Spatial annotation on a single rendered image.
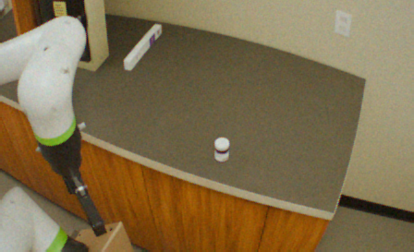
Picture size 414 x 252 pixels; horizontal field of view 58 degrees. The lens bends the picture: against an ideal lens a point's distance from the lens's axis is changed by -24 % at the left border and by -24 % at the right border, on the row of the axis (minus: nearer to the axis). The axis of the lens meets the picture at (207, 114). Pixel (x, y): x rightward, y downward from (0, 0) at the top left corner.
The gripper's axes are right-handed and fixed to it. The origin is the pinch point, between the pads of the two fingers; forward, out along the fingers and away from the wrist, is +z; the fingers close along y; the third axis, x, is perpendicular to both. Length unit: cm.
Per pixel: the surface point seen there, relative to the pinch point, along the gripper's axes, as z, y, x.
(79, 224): 127, 84, -3
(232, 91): 33, 40, -71
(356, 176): 99, 6, -133
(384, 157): 78, -5, -139
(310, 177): 33, -6, -68
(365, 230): 127, -18, -132
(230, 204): 47, 10, -48
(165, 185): 48, 30, -36
